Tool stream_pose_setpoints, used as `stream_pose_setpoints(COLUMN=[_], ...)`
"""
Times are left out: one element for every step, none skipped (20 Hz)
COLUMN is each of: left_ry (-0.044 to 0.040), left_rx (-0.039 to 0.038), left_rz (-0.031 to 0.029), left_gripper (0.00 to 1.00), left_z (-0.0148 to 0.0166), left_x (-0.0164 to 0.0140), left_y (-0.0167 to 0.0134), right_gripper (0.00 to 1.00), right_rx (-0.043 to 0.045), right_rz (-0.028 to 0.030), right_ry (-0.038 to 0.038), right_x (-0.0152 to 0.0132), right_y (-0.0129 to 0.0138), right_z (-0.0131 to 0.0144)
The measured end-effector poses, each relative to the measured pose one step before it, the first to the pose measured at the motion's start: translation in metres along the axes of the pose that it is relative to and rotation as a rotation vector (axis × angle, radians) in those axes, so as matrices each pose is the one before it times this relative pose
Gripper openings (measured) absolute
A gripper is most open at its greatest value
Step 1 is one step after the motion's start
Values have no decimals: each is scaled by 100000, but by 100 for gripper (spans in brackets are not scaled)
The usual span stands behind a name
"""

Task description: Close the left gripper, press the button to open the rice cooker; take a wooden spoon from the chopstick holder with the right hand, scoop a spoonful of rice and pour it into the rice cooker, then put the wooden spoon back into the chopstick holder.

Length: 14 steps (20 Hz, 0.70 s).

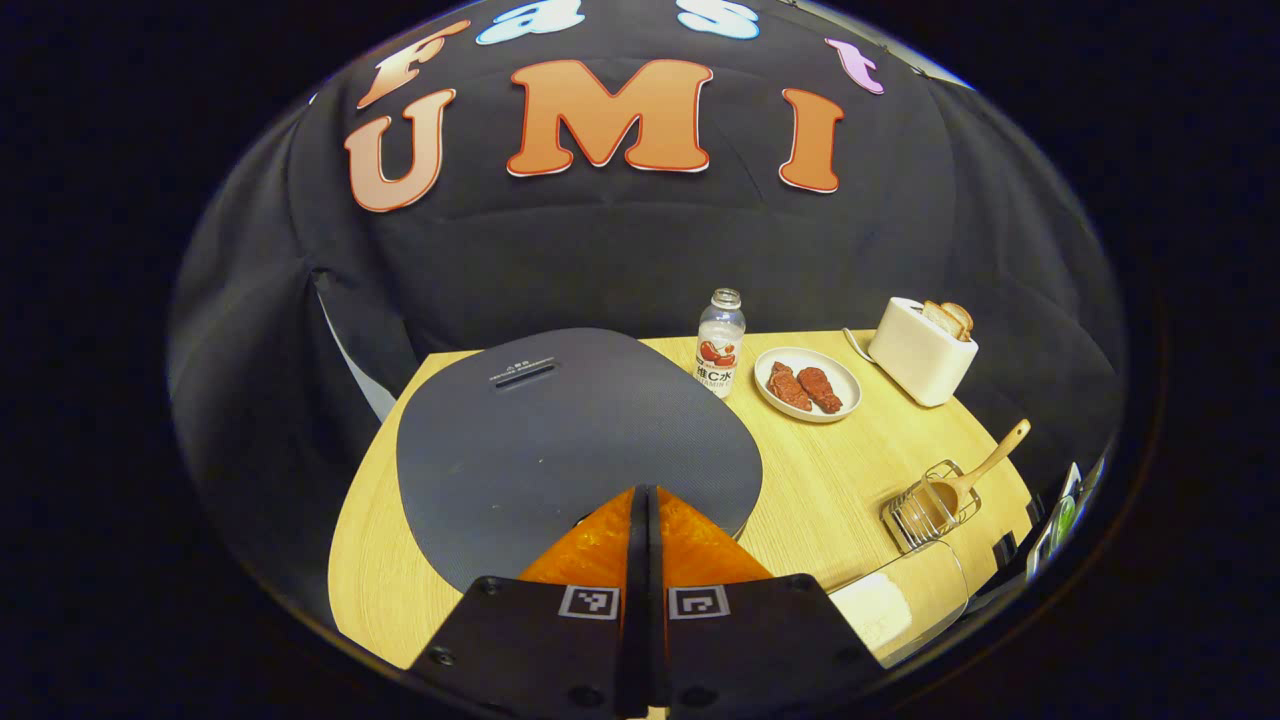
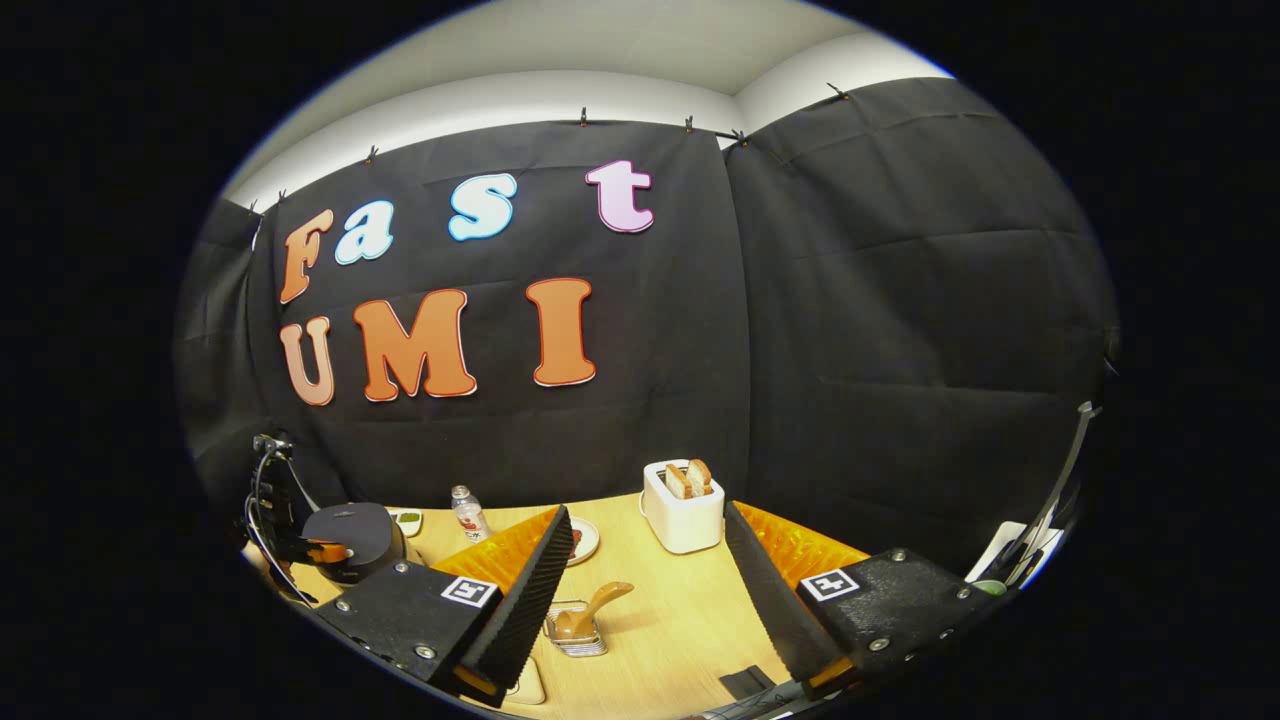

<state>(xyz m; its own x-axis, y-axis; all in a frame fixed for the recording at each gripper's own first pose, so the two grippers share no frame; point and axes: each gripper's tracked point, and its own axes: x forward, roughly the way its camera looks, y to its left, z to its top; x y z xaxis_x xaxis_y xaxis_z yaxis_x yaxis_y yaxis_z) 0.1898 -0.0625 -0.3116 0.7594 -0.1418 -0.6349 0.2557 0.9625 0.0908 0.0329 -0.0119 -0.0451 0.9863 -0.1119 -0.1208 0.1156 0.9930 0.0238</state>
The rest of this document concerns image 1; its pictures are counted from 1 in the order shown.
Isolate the grey and beige rice cooker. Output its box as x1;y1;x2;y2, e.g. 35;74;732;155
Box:
396;327;764;593

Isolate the white rice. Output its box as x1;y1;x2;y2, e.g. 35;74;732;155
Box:
830;572;914;651

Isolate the white and green object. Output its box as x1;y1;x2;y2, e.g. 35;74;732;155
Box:
1028;455;1109;583

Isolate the clear drink bottle red label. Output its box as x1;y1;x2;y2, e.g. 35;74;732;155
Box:
695;288;747;400

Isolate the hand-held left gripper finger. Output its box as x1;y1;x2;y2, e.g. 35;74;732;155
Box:
648;485;886;720
410;485;649;720

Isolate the black backdrop cloth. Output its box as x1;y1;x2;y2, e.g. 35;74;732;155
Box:
168;0;1129;611

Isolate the brown meat piece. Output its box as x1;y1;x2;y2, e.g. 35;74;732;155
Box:
797;366;844;415
767;362;813;413

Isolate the wooden spoon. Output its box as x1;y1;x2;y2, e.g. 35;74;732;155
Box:
925;419;1032;513

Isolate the white toaster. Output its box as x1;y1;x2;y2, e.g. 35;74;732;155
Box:
868;296;980;408

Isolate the white plate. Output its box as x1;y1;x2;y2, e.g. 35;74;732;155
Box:
753;346;863;424

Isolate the clear rice container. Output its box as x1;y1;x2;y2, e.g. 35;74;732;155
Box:
828;540;971;669

